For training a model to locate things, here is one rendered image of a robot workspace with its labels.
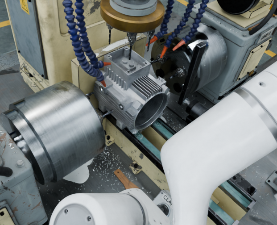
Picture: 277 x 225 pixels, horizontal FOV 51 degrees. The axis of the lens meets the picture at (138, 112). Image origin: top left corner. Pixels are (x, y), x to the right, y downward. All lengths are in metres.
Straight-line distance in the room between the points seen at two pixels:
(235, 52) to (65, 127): 0.74
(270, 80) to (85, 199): 0.27
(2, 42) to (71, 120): 2.40
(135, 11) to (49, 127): 0.37
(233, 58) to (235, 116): 0.87
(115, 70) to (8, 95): 0.58
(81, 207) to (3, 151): 0.37
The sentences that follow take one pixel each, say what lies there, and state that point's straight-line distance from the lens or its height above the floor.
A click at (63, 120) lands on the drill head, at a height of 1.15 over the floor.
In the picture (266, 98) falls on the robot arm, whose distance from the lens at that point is 0.37.
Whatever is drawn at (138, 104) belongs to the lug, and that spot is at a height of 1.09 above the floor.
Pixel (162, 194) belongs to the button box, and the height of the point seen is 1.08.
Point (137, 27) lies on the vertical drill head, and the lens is 0.78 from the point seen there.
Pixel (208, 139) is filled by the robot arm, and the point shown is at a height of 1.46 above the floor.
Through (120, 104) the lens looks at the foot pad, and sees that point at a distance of 0.91.
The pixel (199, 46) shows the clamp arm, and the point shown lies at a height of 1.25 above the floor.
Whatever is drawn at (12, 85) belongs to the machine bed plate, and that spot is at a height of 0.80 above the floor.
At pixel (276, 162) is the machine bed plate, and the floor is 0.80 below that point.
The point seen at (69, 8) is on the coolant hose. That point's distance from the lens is 0.69.
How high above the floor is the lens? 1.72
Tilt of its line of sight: 47 degrees down
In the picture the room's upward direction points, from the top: 10 degrees clockwise
